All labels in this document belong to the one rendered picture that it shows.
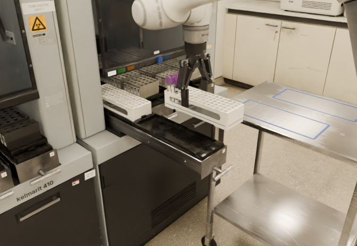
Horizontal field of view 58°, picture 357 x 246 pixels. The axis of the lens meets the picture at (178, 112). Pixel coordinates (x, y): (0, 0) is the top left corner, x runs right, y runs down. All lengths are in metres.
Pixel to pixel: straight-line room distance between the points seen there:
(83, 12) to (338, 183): 1.95
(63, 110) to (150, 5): 0.52
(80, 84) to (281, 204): 1.11
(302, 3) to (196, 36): 2.31
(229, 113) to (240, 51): 2.65
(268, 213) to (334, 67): 1.92
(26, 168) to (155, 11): 0.63
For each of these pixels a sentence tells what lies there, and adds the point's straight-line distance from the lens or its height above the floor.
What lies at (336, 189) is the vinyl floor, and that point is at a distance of 2.41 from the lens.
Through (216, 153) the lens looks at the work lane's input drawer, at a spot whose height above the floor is 0.80.
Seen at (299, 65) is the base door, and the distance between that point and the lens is 3.39.
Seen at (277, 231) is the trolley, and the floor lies 0.28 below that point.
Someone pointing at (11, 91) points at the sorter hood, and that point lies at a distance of 1.11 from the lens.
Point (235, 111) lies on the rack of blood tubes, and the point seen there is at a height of 0.92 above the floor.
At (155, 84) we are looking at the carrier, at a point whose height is 0.87.
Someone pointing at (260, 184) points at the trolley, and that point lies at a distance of 1.82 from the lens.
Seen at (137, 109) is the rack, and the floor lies 0.86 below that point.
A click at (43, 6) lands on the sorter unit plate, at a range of 1.12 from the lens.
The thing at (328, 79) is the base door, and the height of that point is 0.34.
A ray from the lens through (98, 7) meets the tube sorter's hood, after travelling 1.20.
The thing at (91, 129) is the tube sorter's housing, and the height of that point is 0.77.
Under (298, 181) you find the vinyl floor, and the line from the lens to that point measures 2.39.
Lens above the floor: 1.38
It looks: 26 degrees down
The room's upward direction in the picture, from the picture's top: straight up
